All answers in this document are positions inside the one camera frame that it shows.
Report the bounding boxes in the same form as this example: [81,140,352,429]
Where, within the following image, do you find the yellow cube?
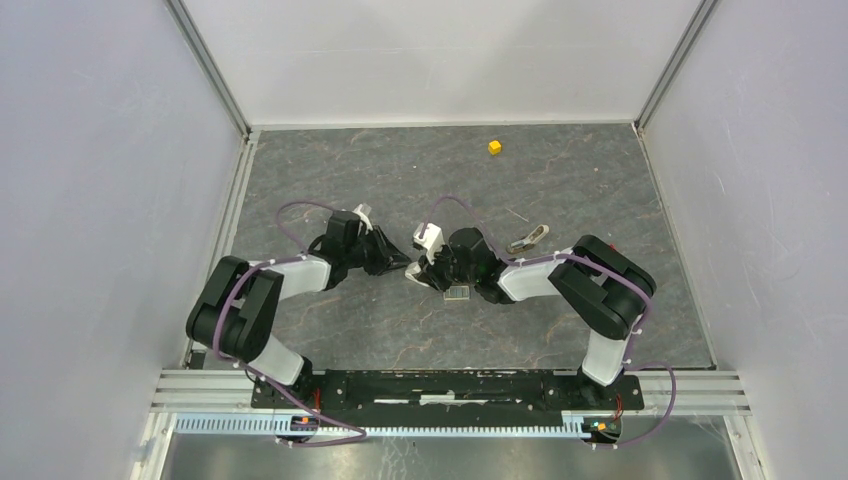
[488,140,503,156]

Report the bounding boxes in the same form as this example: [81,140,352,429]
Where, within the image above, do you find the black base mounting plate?
[293,369,645,428]

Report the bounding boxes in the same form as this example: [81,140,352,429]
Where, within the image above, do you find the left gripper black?
[345,225,412,277]

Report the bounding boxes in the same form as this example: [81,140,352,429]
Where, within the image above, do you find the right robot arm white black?
[405,225,657,408]

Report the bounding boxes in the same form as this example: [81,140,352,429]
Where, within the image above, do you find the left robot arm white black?
[186,205,411,408]

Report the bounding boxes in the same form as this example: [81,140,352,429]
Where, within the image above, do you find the clear staple tray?
[443,285,471,301]

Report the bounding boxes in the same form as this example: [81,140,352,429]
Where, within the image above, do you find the aluminium rail frame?
[151,370,751,439]

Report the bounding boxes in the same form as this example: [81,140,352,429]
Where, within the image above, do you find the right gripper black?
[417,242,478,292]

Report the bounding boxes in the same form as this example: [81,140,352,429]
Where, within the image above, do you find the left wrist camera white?
[352,203,374,232]

